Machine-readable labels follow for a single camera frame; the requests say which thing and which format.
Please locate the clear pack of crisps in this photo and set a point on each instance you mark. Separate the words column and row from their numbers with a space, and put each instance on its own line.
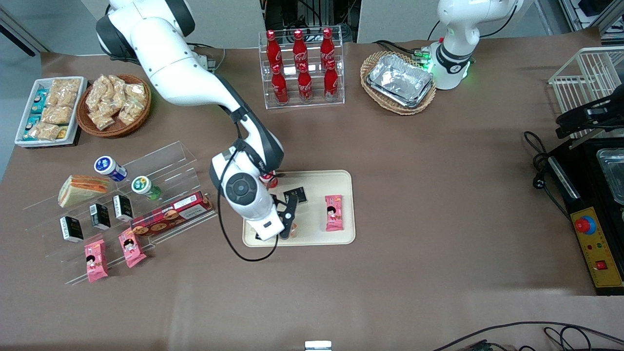
column 45, row 131
column 57, row 114
column 64, row 91

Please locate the beige plastic tray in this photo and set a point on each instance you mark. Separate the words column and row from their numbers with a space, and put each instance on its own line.
column 317, row 234

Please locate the white rectangular tray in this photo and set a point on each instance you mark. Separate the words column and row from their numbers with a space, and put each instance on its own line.
column 73, row 124

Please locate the blue snack pack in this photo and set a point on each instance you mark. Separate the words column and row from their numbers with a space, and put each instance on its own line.
column 40, row 100
column 32, row 126

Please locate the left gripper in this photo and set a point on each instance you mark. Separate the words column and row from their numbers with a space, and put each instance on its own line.
column 584, row 116

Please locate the small silver device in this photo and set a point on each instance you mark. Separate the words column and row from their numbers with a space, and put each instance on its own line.
column 318, row 346

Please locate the red lid cup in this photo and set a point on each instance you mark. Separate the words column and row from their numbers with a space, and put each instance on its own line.
column 270, row 181

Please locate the red emergency button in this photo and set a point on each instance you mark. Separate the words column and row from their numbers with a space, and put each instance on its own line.
column 585, row 225

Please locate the metal tray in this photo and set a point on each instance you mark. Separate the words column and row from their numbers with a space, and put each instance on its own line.
column 613, row 175

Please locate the blue lid small bottle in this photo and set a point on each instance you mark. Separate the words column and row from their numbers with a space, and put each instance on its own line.
column 109, row 167

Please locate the green lid small bottle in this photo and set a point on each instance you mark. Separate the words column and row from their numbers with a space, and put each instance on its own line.
column 145, row 187

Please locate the clear acrylic stepped shelf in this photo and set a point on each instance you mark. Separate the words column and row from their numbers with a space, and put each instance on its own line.
column 165, row 158

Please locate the red cola bottle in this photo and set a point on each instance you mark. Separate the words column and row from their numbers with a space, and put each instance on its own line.
column 273, row 48
column 299, row 48
column 280, row 87
column 331, row 84
column 327, row 46
column 305, row 87

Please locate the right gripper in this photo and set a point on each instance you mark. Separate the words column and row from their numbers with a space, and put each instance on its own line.
column 280, row 201

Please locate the clear acrylic bottle rack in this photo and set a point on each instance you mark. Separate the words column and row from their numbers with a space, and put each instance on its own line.
column 314, row 100

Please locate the metal shelving rack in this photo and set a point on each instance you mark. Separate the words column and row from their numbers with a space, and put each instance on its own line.
column 592, row 14

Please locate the brown wicker basket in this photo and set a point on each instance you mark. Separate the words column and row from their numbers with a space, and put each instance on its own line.
column 117, row 129

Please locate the pink snack pack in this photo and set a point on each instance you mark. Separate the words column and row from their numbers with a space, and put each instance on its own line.
column 334, row 212
column 96, row 261
column 131, row 248

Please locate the black metal bar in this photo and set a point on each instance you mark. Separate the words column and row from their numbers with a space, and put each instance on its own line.
column 19, row 36

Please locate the black sealing machine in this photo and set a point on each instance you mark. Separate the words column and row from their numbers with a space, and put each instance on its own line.
column 585, row 195

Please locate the small black carton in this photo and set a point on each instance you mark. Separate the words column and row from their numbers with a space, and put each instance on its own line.
column 71, row 229
column 100, row 216
column 123, row 208
column 301, row 194

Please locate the red cookie box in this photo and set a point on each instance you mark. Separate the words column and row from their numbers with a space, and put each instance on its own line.
column 170, row 214

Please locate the clear bag of crackers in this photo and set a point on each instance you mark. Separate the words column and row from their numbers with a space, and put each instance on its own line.
column 129, row 113
column 136, row 91
column 101, row 119
column 116, row 85
column 96, row 92

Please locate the triangular sandwich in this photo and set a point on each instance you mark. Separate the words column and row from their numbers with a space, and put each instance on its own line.
column 83, row 189
column 294, row 230

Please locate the light wicker basket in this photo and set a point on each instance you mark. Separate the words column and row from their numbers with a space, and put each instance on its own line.
column 385, row 105

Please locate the aluminium foil tray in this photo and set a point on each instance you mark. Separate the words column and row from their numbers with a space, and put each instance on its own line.
column 399, row 78

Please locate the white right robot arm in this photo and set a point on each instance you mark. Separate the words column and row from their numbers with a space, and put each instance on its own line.
column 180, row 78

